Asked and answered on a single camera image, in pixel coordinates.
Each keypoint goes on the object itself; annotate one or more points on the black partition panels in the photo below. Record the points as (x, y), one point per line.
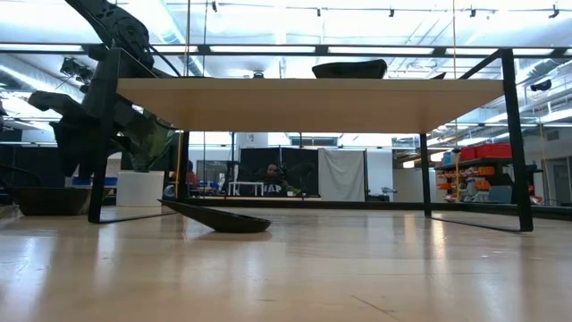
(295, 156)

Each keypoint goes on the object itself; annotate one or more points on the black spotlight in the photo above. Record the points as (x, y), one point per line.
(76, 69)

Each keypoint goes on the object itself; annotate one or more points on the person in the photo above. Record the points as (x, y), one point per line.
(192, 176)
(272, 181)

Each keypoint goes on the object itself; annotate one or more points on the wooden riser shelf black legs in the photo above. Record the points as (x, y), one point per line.
(308, 107)

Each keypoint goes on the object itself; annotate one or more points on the blue box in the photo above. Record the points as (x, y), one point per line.
(112, 181)

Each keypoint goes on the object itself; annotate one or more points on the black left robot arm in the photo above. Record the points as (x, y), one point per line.
(129, 31)

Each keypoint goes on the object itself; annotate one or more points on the black aluminium table frame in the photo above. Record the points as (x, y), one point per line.
(447, 206)

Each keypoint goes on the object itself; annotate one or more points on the black security camera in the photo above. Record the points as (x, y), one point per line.
(540, 85)

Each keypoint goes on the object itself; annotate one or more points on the snake plant in white pot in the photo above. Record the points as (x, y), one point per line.
(140, 188)

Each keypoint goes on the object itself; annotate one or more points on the white hanging sheet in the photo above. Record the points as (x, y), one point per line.
(342, 174)

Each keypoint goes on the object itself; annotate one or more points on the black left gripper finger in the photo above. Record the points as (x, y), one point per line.
(85, 152)
(67, 147)

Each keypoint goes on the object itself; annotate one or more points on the small white table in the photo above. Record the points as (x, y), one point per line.
(246, 183)

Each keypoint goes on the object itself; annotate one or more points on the dark dome camera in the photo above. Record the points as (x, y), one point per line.
(258, 75)

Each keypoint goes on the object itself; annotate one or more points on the shelving rack with orange bins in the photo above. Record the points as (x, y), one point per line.
(480, 152)

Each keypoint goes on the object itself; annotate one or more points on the black teardrop plate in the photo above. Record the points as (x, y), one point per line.
(440, 77)
(232, 222)

